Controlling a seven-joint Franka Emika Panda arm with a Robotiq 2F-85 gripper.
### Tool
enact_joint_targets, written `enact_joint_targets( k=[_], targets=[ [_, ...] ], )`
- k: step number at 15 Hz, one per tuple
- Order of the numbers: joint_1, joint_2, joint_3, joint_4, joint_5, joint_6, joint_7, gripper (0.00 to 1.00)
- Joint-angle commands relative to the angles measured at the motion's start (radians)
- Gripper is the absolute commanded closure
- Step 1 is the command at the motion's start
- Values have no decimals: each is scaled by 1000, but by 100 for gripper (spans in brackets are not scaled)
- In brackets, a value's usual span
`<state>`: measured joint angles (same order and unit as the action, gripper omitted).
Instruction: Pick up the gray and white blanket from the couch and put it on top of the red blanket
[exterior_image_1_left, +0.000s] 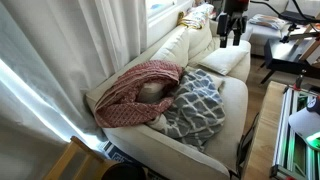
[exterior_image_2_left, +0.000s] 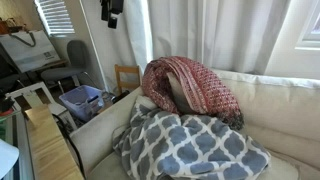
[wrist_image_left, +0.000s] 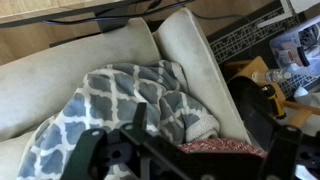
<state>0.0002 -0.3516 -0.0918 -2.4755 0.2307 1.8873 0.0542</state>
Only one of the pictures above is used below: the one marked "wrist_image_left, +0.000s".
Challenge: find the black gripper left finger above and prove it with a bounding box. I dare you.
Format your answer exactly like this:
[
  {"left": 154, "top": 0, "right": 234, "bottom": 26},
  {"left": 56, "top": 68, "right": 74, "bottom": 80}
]
[{"left": 59, "top": 101, "right": 188, "bottom": 180}]

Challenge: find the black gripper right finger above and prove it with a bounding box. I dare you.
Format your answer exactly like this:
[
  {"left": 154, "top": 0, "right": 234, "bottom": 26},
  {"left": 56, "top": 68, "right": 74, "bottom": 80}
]
[{"left": 258, "top": 124, "right": 320, "bottom": 180}]

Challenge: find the gray and white patterned blanket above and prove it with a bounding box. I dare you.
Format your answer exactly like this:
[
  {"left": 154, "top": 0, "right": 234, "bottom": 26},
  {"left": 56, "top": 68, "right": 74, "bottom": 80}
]
[{"left": 17, "top": 60, "right": 220, "bottom": 180}]

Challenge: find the red patterned blanket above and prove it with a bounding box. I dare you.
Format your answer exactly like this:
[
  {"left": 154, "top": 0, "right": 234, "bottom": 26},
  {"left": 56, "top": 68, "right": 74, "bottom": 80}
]
[{"left": 178, "top": 138, "right": 267, "bottom": 158}]

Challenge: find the cream fabric couch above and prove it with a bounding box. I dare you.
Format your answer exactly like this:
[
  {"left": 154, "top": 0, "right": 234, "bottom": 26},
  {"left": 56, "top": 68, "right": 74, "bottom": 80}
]
[{"left": 0, "top": 8, "right": 250, "bottom": 180}]

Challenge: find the yellow and black tool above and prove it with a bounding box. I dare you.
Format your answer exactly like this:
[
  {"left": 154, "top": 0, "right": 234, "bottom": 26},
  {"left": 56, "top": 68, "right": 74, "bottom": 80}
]
[{"left": 262, "top": 84, "right": 286, "bottom": 119}]

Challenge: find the clear plastic water bottle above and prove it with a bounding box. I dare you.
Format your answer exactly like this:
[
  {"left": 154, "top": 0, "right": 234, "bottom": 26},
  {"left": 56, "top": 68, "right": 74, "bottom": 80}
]
[{"left": 251, "top": 69, "right": 292, "bottom": 83}]

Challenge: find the light wooden stool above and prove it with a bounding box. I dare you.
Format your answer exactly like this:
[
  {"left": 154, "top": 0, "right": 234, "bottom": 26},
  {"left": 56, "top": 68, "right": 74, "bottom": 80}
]
[{"left": 225, "top": 56, "right": 320, "bottom": 127}]

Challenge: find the clear plastic storage bin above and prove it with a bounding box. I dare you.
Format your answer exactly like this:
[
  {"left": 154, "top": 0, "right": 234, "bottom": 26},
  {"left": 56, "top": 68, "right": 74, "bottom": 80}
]
[{"left": 269, "top": 16, "right": 320, "bottom": 76}]

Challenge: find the black cable on floor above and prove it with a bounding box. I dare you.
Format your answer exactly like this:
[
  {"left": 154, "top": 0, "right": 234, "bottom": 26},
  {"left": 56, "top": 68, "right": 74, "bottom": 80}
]
[{"left": 189, "top": 9, "right": 254, "bottom": 31}]

